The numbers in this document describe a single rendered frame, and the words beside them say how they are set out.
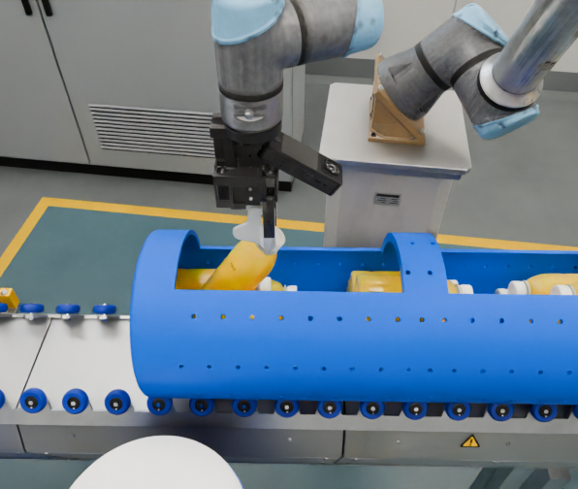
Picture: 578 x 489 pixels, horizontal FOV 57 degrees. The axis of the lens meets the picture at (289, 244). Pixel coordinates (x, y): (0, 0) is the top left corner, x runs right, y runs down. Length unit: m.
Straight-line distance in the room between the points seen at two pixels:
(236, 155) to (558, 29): 0.51
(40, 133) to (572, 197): 2.77
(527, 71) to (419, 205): 0.40
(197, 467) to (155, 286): 0.27
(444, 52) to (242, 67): 0.63
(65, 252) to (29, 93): 0.79
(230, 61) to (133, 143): 2.26
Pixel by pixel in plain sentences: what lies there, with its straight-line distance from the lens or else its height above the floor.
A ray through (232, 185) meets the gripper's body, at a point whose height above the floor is 1.40.
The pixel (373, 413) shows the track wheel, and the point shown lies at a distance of 0.99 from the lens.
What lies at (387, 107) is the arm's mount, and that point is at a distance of 1.17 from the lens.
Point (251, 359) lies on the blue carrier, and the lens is 0.81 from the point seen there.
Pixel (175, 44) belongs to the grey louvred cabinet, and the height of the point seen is 0.79.
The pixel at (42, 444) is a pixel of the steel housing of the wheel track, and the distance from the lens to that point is 1.17.
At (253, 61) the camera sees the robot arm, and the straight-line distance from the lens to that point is 0.59.
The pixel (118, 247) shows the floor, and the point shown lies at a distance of 2.67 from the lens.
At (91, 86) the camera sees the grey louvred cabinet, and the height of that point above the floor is 0.56.
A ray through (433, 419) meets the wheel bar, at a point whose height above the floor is 0.93.
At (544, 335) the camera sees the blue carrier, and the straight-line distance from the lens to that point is 0.87.
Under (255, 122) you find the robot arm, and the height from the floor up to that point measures 1.49.
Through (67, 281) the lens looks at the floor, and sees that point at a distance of 2.60.
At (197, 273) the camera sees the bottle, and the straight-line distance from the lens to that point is 0.95.
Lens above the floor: 1.84
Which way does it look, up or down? 46 degrees down
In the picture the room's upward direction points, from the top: straight up
